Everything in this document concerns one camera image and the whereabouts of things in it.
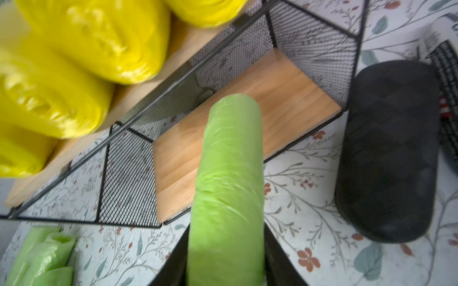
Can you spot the green roll diagonal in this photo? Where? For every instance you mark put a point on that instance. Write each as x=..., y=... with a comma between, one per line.
x=43, y=259

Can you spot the black trash bag roll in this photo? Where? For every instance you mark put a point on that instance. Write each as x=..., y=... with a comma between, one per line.
x=387, y=174

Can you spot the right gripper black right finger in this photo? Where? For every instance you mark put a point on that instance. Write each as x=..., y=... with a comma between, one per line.
x=279, y=271

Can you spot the green roll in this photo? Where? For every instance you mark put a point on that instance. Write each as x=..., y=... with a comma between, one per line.
x=226, y=238

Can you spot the yellow roll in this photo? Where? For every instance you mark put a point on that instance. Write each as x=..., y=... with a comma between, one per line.
x=23, y=153
x=206, y=13
x=46, y=93
x=124, y=42

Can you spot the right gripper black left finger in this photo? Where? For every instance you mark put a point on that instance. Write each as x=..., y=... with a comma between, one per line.
x=173, y=273

